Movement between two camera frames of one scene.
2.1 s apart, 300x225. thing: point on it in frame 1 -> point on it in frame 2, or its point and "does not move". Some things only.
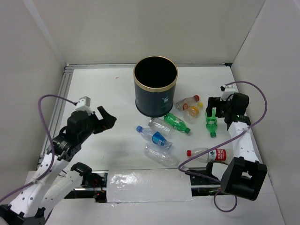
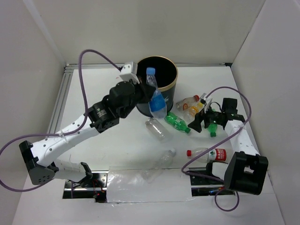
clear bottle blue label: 155,137 -> 157,104
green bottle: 176,123 does not move
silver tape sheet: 148,185 does not move
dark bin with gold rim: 155,81 does not move
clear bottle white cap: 166,154 -> 158,166
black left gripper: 108,122 -> 145,89
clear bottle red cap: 183,104 does not move
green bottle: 212,123 does not move
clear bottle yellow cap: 191,115 does not move
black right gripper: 215,102 -> 196,124
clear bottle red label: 219,154 does not move
